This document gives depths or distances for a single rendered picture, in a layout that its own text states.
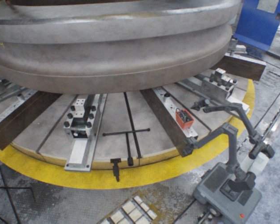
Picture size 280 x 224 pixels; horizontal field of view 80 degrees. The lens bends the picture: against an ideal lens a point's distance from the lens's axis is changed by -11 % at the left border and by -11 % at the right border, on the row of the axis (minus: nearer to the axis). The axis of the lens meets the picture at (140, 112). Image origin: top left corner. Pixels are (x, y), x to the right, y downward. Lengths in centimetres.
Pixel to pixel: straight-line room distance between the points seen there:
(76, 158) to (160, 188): 109
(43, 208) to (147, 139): 156
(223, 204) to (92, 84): 199
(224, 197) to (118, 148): 138
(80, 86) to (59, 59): 41
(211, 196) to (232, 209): 26
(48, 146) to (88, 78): 107
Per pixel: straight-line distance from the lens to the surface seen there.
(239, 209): 235
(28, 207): 273
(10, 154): 332
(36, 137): 287
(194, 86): 330
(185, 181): 257
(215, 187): 234
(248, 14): 698
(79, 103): 228
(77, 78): 225
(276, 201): 295
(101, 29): 194
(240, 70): 410
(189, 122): 206
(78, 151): 229
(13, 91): 392
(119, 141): 246
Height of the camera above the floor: 226
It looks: 44 degrees down
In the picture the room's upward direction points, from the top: straight up
